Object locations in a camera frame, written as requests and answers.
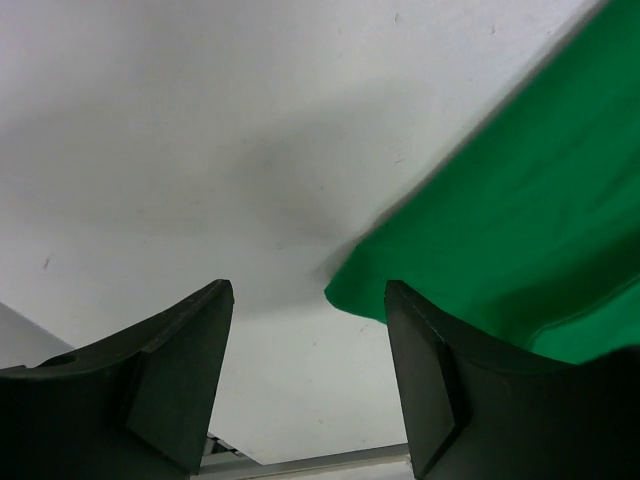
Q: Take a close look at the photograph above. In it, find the green t shirt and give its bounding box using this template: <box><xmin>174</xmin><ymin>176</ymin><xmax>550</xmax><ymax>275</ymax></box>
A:
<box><xmin>325</xmin><ymin>1</ymin><xmax>639</xmax><ymax>363</ymax></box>

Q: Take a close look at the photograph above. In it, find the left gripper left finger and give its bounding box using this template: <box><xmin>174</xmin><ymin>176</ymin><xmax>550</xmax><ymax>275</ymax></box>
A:
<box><xmin>1</xmin><ymin>280</ymin><xmax>234</xmax><ymax>479</ymax></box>

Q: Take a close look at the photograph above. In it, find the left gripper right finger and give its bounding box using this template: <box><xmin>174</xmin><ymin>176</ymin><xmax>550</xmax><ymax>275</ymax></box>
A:
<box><xmin>384</xmin><ymin>281</ymin><xmax>639</xmax><ymax>479</ymax></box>

